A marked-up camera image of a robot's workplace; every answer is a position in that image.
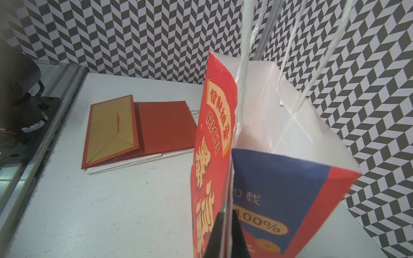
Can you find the plain red paper bag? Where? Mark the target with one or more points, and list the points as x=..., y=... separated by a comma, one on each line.
x=121, y=129

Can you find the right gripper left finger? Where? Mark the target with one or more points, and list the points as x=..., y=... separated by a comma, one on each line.
x=214, y=243

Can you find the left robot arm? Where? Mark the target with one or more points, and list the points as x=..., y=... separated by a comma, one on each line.
x=26, y=113

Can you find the red printed paper bag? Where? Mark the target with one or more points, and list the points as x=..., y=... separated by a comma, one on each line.
x=262, y=150

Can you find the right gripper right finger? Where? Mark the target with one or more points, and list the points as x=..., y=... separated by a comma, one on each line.
x=239, y=246

